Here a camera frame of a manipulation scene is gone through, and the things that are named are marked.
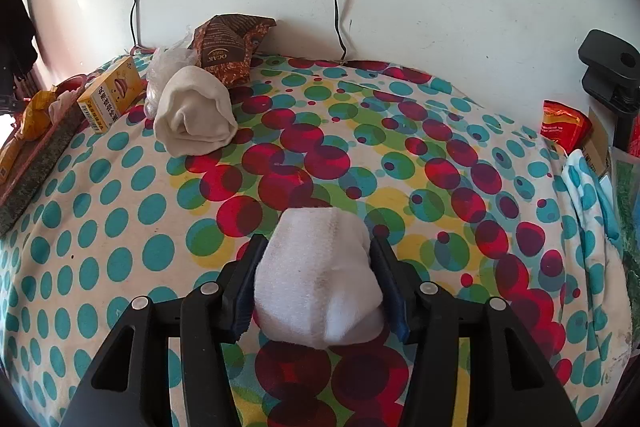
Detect cream sock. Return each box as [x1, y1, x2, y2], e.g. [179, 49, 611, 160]
[47, 94, 76, 122]
[152, 66, 239, 158]

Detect polka dot blanket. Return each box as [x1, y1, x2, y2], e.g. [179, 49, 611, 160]
[0, 47, 640, 427]

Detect white sock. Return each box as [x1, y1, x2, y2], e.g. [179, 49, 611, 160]
[254, 207, 386, 349]

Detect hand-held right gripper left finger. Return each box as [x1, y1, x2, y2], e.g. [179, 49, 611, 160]
[60, 234, 271, 427]

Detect round red tray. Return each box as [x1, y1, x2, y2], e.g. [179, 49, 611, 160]
[0, 74, 93, 235]

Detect tan cardboard box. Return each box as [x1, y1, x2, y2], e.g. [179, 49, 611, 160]
[580, 107, 616, 178]

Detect small red orange packet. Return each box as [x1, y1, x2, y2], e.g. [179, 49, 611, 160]
[539, 100, 593, 155]

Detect black clamp holder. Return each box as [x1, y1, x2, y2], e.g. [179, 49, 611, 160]
[577, 29, 640, 148]

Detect green printed package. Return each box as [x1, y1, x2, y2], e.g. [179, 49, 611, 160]
[610, 147, 640, 268]

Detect brown snack packet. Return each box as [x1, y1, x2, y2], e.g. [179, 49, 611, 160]
[192, 14, 277, 88]

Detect yellow smiley medicine box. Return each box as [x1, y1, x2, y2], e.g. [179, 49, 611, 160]
[76, 55, 143, 134]

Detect dark hanging clothes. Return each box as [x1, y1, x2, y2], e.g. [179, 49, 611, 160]
[0, 0, 38, 78]

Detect plain yellow snack packet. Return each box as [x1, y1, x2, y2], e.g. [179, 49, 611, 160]
[15, 89, 57, 142]

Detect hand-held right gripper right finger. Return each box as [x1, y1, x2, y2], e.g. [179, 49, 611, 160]
[370, 237, 583, 427]

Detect clear plastic bag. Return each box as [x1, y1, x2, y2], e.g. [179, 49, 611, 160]
[144, 42, 201, 120]

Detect blue dotted white towel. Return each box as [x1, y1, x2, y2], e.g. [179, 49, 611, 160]
[560, 149, 626, 308]

